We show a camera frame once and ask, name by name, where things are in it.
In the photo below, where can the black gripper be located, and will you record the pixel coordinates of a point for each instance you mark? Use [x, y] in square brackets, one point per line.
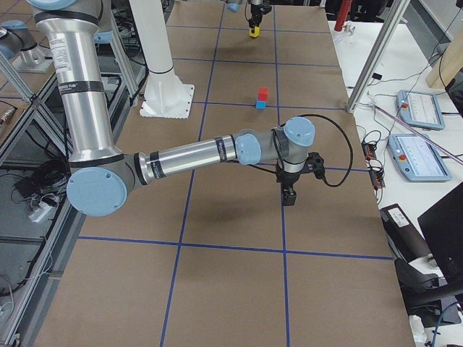
[288, 179]
[255, 11]

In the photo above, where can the yellow cube block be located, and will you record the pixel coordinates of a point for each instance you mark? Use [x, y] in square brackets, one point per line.
[254, 31]

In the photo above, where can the red cube block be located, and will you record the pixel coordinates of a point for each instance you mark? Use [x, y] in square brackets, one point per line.
[263, 93]

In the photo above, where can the blue cube block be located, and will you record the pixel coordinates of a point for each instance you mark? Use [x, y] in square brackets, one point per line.
[260, 104]

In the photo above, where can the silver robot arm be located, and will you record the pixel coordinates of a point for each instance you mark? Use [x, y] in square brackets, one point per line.
[234, 5]
[102, 175]

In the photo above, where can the small third robot arm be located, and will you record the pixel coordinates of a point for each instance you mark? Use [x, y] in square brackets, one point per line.
[17, 42]

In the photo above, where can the orange circuit board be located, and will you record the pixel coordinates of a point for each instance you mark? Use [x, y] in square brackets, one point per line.
[369, 149]

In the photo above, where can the red cylinder bottle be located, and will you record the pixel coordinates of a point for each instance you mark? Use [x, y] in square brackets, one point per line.
[342, 15]

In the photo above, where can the near teach pendant tablet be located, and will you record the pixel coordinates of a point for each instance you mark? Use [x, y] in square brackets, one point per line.
[416, 159]

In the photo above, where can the teach pendant tablet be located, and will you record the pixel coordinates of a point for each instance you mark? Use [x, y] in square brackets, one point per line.
[416, 159]
[419, 109]

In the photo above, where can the far teach pendant tablet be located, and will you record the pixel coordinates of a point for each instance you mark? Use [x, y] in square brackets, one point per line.
[419, 109]

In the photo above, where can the black computer monitor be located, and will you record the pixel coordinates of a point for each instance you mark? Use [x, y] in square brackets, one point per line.
[441, 226]

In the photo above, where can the white power strip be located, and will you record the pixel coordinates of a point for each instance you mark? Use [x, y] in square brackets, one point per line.
[39, 213]

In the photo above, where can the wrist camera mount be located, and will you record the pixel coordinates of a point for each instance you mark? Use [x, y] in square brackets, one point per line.
[314, 164]

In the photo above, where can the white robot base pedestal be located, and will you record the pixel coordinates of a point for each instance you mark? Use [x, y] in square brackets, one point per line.
[165, 95]

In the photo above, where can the aluminium frame post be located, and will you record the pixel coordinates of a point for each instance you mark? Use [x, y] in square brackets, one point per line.
[385, 34]

